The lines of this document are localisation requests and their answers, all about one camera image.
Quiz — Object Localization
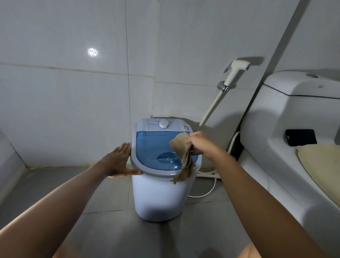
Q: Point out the white water supply hose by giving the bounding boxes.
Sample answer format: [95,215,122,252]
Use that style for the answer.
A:
[226,131,241,156]

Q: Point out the person's right forearm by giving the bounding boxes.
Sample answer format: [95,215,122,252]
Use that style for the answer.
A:
[210,148,328,258]

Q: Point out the white bidet sprayer head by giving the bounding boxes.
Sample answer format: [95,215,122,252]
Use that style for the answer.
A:
[223,60,251,90]

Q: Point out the white power cable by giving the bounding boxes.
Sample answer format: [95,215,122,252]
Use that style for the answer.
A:
[188,170,221,199]

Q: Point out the beige cleaning cloth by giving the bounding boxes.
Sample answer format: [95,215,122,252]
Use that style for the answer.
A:
[169,132,196,184]

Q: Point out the black rectangular phone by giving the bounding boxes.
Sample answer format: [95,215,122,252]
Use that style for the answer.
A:
[285,129,318,147]

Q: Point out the white bidet sprayer hose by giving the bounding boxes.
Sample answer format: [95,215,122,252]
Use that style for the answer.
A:
[198,90,226,131]

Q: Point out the person's right hand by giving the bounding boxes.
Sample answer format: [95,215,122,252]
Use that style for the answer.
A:
[186,130,221,158]

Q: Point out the small white washing machine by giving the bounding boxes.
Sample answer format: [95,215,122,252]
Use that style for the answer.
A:
[130,118,202,223]

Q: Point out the white toilet tank lid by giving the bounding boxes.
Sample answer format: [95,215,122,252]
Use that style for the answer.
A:
[263,70,340,99]

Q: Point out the person's left forearm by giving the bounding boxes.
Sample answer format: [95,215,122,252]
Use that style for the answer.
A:
[0,162,108,258]

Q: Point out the blue transparent washer lid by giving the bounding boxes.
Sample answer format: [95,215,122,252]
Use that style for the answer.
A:
[136,130,199,171]

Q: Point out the cream toilet seat lid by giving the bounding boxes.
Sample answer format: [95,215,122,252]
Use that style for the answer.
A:
[295,144,340,208]

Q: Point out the white ceramic toilet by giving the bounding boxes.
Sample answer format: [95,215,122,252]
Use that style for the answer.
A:
[237,70,340,258]

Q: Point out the person's left hand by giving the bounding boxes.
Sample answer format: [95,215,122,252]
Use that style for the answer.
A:
[99,142,143,178]

